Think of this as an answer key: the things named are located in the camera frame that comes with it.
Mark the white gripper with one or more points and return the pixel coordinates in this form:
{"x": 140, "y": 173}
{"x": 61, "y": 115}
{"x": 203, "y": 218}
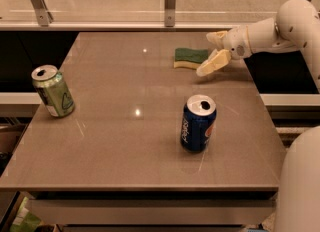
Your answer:
{"x": 236, "y": 43}

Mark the green and yellow sponge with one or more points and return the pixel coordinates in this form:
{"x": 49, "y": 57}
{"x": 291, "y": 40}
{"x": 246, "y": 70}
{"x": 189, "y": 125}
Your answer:
{"x": 189, "y": 58}

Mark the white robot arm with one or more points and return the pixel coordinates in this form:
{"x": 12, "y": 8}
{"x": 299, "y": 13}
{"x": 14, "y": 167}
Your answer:
{"x": 295, "y": 27}

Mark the blue Pepsi can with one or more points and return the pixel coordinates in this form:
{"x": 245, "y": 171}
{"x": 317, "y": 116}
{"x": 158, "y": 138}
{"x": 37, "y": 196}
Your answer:
{"x": 199, "y": 115}

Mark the green soda can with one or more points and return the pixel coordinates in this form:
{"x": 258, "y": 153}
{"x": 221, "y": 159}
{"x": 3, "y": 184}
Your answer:
{"x": 53, "y": 90}

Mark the green bag under table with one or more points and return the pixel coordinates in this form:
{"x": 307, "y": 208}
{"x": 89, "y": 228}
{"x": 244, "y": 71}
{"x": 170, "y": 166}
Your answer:
{"x": 24, "y": 220}

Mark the middle metal rail bracket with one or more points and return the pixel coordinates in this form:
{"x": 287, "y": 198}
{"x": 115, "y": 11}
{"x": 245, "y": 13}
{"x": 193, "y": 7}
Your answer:
{"x": 169, "y": 13}

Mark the left metal rail bracket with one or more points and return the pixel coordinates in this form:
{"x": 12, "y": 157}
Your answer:
{"x": 43, "y": 15}

